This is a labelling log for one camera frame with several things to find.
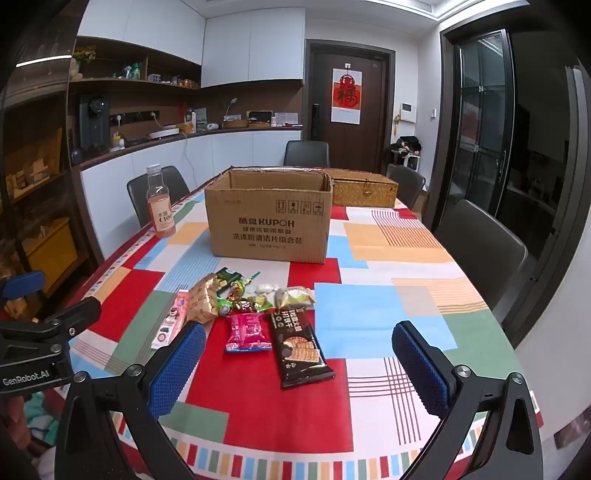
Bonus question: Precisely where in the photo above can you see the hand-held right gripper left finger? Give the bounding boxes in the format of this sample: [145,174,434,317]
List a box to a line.
[54,320,208,480]

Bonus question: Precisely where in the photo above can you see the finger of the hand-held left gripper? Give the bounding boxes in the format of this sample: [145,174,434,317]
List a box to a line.
[0,271,47,308]
[0,296,102,346]

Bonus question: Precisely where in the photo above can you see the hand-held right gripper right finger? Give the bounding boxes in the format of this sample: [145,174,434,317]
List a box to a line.
[392,320,544,480]

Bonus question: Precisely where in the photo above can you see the long pink snack packet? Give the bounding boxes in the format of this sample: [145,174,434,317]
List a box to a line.
[151,290,191,349]

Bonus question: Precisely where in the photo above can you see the tan snack packet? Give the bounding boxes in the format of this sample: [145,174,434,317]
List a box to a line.
[187,273,220,325]

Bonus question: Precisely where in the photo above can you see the pale snack packet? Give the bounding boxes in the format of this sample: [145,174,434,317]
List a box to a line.
[274,286,317,310]

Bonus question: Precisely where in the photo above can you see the brown cardboard box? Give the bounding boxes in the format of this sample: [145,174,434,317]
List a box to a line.
[204,167,334,265]

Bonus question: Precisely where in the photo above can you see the yellow storage bin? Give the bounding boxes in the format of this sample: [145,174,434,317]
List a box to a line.
[23,217,79,278]

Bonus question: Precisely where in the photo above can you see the magenta snack packet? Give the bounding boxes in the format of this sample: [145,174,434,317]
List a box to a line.
[225,312,272,354]

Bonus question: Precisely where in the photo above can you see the pile of small wrapped candies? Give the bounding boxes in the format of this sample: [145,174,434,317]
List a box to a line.
[217,272,278,319]

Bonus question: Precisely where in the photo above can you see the green snack packet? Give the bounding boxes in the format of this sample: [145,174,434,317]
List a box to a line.
[215,267,243,296]

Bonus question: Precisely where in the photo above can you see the black biscuit packet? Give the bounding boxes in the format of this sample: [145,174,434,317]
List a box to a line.
[268,308,336,389]

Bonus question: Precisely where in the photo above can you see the dark grey dining chair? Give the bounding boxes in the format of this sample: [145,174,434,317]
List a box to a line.
[127,165,191,227]
[434,199,528,324]
[283,140,331,168]
[387,164,426,208]

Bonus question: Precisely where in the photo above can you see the clear bottle with pink drink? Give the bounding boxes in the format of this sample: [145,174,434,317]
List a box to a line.
[146,164,178,239]

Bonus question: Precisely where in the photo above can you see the dark water dispenser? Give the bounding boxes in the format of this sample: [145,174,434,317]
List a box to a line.
[78,93,110,151]

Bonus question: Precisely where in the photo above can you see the lidded wicker basket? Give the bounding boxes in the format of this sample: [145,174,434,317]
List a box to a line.
[323,168,399,208]

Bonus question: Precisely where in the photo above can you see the white rack with clothes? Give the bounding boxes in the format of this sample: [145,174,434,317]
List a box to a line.
[390,136,422,174]

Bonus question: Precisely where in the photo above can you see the white lower cabinets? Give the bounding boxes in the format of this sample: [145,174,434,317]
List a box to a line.
[78,129,303,259]

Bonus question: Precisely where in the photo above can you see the white cabinets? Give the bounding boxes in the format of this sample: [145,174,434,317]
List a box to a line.
[76,0,306,88]
[78,129,303,259]

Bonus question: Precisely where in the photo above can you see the dark brown door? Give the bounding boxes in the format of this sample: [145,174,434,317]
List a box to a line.
[305,39,397,174]

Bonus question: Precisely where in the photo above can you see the yellow flower bunch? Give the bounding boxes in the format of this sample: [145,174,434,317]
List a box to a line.
[71,46,97,79]

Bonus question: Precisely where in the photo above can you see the dark framed glass doors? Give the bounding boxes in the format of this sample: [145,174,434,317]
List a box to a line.
[441,30,591,324]

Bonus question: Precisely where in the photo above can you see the white upper cabinets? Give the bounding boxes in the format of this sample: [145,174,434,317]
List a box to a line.
[76,0,306,88]

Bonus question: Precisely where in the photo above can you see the black wall power strip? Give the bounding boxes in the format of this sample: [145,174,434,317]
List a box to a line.
[110,110,160,125]

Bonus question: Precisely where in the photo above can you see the wooden wall shelf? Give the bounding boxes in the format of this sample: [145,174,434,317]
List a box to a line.
[67,37,204,93]

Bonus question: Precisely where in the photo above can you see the red and white wall poster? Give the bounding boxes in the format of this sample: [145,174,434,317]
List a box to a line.
[331,67,363,124]

